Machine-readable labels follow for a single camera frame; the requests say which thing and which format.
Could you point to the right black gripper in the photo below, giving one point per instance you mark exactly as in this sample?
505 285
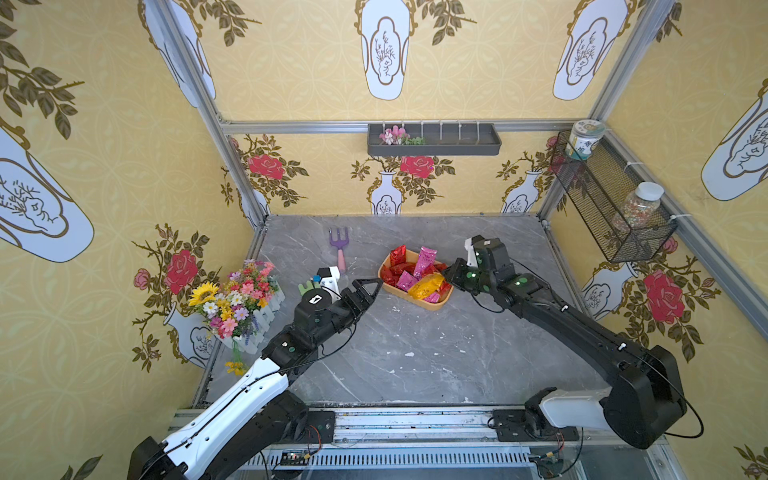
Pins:
459 273

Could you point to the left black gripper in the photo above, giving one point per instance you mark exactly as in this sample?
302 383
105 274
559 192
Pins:
358 297

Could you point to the yellow tea bag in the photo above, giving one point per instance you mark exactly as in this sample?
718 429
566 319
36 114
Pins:
428 288

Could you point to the pink tea bag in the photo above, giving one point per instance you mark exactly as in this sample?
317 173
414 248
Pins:
406 281
426 259

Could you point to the orange plastic storage box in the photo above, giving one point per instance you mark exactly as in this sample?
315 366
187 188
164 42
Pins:
412 257

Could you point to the red tea bag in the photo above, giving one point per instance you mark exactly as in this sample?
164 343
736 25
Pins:
398 256
388 276

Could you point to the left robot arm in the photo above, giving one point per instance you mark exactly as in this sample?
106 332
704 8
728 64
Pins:
259 410

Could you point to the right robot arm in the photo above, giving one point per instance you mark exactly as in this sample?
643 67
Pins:
644 394

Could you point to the green toy rake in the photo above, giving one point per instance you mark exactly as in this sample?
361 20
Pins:
307 286

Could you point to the purple pink garden fork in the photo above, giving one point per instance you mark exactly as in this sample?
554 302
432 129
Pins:
339 239

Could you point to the artificial flower bouquet fence pot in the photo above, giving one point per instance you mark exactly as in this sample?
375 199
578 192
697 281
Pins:
240 311

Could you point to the small pink flowers on shelf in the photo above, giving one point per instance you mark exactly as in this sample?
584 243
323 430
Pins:
397 135

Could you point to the small circuit board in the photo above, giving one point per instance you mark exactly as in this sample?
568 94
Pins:
295 459

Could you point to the white lidded tin jar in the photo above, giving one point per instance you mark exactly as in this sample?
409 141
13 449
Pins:
584 137

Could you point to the clear jar white lid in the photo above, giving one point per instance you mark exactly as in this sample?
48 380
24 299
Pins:
639 206

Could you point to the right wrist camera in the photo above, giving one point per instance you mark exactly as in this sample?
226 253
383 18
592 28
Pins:
471 253

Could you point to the grey wall shelf tray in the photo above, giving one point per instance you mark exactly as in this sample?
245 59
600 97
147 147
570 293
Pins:
442 138

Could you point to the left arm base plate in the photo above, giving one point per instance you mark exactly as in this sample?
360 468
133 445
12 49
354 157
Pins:
319 427

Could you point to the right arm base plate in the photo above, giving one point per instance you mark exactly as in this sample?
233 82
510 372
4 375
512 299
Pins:
518 425

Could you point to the black wire wall basket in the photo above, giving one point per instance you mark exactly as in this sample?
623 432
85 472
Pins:
598 188

